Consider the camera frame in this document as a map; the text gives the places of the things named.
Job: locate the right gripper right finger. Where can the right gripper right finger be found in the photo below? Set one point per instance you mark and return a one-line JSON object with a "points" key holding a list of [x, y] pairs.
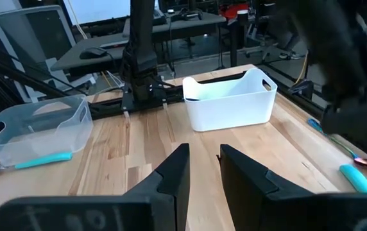
{"points": [[267, 205]]}

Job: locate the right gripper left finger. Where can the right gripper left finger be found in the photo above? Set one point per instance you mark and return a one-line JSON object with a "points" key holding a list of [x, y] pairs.
{"points": [[164, 199]]}

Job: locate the iridescent rainbow spoon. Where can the iridescent rainbow spoon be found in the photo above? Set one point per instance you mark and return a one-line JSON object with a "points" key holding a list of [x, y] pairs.
{"points": [[364, 161]]}

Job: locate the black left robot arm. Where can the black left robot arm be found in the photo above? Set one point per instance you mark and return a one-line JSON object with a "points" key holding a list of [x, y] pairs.
{"points": [[141, 48]]}

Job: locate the white plastic bin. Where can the white plastic bin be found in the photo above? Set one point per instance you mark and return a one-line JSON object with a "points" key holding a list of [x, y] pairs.
{"points": [[231, 112]]}

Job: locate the person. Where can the person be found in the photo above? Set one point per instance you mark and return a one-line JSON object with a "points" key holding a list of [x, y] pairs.
{"points": [[284, 40]]}

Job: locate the clear plastic bin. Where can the clear plastic bin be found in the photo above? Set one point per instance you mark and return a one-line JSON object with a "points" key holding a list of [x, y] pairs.
{"points": [[42, 128]]}

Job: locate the black computer mouse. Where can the black computer mouse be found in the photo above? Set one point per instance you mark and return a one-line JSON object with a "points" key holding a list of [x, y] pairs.
{"points": [[92, 53]]}

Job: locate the grey desk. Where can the grey desk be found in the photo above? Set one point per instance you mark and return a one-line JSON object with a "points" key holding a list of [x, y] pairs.
{"points": [[196, 25], [74, 59]]}

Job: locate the red storage box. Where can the red storage box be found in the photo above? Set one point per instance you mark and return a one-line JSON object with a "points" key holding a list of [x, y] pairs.
{"points": [[231, 11]]}

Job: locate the black keyboard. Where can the black keyboard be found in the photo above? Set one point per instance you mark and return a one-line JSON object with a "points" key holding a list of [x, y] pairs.
{"points": [[160, 17]]}

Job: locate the black clamp gadget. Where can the black clamp gadget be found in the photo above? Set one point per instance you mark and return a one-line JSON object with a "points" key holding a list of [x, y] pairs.
{"points": [[186, 15]]}

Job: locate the bright white screen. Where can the bright white screen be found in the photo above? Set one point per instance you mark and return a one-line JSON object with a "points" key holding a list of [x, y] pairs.
{"points": [[97, 11]]}

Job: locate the white mesh office chair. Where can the white mesh office chair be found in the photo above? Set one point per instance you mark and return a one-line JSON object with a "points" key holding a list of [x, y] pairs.
{"points": [[42, 35]]}

